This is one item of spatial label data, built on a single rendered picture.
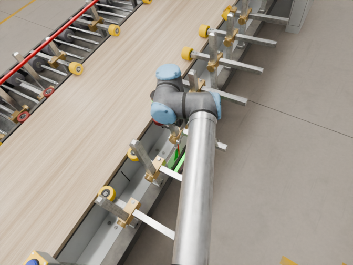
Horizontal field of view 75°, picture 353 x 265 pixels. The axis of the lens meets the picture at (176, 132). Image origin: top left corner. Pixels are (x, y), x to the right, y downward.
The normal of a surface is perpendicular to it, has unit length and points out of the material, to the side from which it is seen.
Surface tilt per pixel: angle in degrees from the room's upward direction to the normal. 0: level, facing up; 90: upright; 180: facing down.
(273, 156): 0
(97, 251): 0
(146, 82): 0
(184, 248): 16
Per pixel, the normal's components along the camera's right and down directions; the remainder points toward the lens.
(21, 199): -0.15, -0.53
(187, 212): -0.41, -0.55
